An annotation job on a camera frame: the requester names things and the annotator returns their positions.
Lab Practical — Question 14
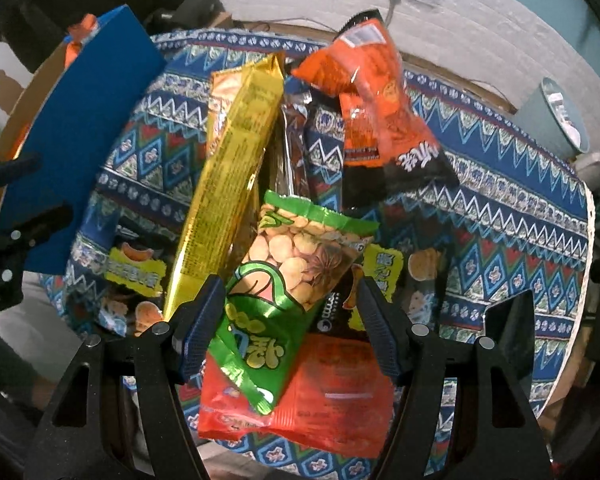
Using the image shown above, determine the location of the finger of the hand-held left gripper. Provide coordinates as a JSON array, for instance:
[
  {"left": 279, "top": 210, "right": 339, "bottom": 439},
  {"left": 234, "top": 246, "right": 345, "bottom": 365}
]
[
  {"left": 0, "top": 202, "right": 76, "bottom": 261},
  {"left": 0, "top": 152, "right": 43, "bottom": 192}
]

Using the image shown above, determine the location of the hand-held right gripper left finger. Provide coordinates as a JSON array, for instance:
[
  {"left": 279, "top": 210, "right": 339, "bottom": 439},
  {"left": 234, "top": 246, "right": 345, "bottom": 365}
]
[{"left": 22, "top": 275, "right": 226, "bottom": 480}]

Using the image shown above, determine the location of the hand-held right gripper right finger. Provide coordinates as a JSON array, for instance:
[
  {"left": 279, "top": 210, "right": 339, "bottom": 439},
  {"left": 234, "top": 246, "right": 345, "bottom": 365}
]
[{"left": 355, "top": 277, "right": 553, "bottom": 480}]

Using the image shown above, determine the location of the red snack packet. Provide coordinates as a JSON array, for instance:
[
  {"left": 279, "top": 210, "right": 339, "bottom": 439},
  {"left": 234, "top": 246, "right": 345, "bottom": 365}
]
[{"left": 197, "top": 332, "right": 396, "bottom": 446}]

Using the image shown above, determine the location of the green bean snack packet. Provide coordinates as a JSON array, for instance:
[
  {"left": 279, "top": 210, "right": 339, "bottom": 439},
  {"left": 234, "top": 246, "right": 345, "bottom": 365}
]
[{"left": 207, "top": 190, "right": 378, "bottom": 416}]

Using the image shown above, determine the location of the black snack packet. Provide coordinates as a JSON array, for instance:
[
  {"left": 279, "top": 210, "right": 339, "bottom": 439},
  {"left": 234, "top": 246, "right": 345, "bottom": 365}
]
[{"left": 305, "top": 265, "right": 376, "bottom": 347}]

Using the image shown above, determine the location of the black yellow-label chips packet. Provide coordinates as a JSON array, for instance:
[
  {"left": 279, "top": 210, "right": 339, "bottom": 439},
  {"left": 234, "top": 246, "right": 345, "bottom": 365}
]
[
  {"left": 365, "top": 242, "right": 449, "bottom": 332},
  {"left": 82, "top": 210, "right": 171, "bottom": 338}
]

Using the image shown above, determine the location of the patterned blue tablecloth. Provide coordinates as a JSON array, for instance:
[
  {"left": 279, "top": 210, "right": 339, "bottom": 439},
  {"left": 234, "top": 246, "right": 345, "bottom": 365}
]
[{"left": 45, "top": 27, "right": 596, "bottom": 476}]

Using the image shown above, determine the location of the orange snack pouch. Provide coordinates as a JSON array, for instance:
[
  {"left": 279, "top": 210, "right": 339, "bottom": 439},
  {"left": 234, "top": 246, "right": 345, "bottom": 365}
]
[{"left": 64, "top": 12, "right": 102, "bottom": 67}]

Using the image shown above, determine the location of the long yellow snack packet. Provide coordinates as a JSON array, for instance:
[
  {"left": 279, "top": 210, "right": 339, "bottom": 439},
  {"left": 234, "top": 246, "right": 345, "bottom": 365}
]
[{"left": 162, "top": 52, "right": 287, "bottom": 322}]

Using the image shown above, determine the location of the small orange snack packet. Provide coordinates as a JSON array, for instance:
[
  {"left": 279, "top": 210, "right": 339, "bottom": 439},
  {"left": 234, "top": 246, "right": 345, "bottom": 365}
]
[{"left": 337, "top": 91, "right": 388, "bottom": 208}]

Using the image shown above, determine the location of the dark shiny long snack packet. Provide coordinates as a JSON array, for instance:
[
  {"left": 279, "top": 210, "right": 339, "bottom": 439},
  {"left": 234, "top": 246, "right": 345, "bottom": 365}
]
[{"left": 279, "top": 77, "right": 315, "bottom": 197}]

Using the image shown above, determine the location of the large orange snack packet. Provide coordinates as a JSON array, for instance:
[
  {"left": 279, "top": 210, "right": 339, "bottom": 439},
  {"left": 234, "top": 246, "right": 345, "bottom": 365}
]
[{"left": 291, "top": 10, "right": 461, "bottom": 187}]

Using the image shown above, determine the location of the pale green trash bin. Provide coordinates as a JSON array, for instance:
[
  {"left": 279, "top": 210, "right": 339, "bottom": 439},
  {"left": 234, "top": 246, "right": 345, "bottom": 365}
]
[{"left": 511, "top": 77, "right": 591, "bottom": 162}]

